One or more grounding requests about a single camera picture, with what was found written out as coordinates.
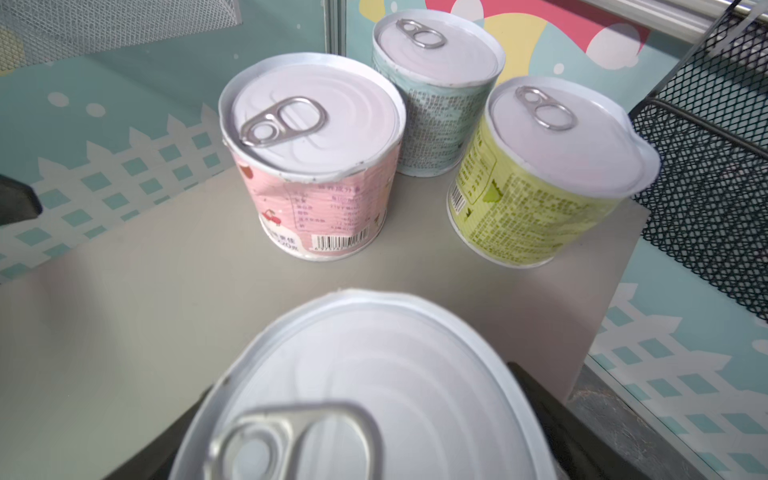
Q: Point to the grey metal cabinet counter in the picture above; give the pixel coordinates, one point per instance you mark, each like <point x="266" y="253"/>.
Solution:
<point x="106" y="346"/>

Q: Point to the black mesh wall basket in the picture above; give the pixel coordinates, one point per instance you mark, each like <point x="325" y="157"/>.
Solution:
<point x="708" y="120"/>

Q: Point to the green label can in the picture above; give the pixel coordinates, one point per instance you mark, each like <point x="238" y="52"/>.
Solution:
<point x="550" y="159"/>

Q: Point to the white wire wall basket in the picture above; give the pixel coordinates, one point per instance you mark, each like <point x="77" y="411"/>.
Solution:
<point x="39" y="31"/>

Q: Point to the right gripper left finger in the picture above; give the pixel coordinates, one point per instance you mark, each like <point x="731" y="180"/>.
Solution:
<point x="155" y="461"/>

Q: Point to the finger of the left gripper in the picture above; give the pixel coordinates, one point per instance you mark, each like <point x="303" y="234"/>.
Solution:
<point x="18" y="202"/>

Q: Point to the pink label can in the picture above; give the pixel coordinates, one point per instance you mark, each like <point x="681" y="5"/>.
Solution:
<point x="316" y="138"/>
<point x="360" y="384"/>

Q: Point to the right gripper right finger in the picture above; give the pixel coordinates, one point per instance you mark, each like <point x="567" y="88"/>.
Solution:
<point x="579" y="452"/>

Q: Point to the teal label can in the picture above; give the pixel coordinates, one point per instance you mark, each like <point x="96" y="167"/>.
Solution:
<point x="445" y="68"/>

